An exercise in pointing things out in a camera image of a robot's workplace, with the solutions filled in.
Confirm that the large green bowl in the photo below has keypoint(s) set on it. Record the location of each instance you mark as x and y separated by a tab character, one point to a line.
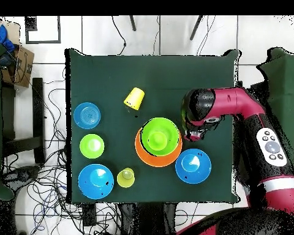
159	124

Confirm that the green cup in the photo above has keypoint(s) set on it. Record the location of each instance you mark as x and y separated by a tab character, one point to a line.
157	140

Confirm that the large blue bowl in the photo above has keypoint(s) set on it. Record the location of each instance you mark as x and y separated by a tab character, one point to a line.
196	173
93	186

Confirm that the large orange bowl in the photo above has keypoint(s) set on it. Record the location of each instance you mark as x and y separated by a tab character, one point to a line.
156	161

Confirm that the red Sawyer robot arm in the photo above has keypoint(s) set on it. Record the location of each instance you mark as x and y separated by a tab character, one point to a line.
235	102

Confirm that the dark green table cloth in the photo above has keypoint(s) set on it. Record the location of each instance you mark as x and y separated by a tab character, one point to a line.
149	73

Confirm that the pale translucent yellow cup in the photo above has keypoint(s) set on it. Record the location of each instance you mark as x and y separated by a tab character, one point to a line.
125	181

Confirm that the black stand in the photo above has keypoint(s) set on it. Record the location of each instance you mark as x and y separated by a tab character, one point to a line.
147	220

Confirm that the small green bowl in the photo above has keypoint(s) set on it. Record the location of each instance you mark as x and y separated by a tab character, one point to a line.
87	146

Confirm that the black tripod leg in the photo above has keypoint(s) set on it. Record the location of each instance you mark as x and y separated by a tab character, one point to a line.
133	23
196	27

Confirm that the small blue bowl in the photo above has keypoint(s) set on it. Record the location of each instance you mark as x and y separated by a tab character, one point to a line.
87	116

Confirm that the black power strip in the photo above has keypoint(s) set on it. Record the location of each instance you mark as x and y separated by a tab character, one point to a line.
89	215

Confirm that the printed cardboard box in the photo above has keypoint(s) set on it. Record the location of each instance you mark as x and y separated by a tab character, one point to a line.
25	66

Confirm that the blue bag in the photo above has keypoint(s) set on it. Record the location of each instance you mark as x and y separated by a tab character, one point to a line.
1	35

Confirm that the black chair frame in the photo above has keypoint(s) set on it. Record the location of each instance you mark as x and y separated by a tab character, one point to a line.
38	110

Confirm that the black square floor frame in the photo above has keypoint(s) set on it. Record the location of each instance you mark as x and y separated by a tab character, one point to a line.
30	25

